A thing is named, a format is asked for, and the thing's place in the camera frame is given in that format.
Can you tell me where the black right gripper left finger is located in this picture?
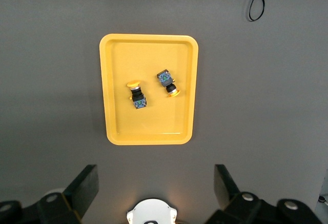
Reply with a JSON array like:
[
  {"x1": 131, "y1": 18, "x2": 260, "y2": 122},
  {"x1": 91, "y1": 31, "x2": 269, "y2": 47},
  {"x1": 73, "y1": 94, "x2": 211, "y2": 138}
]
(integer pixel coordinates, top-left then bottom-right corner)
[{"x1": 0, "y1": 164, "x2": 99, "y2": 224}]

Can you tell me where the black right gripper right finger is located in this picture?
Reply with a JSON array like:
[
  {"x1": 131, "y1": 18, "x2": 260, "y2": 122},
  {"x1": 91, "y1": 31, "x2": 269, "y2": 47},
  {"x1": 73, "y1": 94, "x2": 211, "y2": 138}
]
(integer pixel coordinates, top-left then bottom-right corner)
[{"x1": 204, "y1": 164, "x2": 324, "y2": 224}]

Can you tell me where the yellow mushroom push button switch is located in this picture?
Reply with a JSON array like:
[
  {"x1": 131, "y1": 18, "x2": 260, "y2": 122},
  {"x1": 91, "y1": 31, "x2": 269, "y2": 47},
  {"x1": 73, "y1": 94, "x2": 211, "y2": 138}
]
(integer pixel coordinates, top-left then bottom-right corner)
[
  {"x1": 156, "y1": 69, "x2": 181, "y2": 98},
  {"x1": 126, "y1": 79, "x2": 148, "y2": 110}
]

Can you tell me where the white round device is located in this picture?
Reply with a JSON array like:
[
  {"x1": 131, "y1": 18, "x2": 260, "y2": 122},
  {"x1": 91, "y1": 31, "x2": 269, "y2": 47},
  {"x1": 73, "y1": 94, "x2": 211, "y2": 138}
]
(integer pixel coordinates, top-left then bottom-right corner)
[{"x1": 126, "y1": 197, "x2": 178, "y2": 224}]

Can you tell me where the yellow plastic tray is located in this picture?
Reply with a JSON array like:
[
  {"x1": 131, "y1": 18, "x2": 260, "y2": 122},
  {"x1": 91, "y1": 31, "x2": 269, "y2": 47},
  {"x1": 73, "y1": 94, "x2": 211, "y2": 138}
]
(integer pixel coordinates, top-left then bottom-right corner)
[{"x1": 99, "y1": 33, "x2": 199, "y2": 146}]

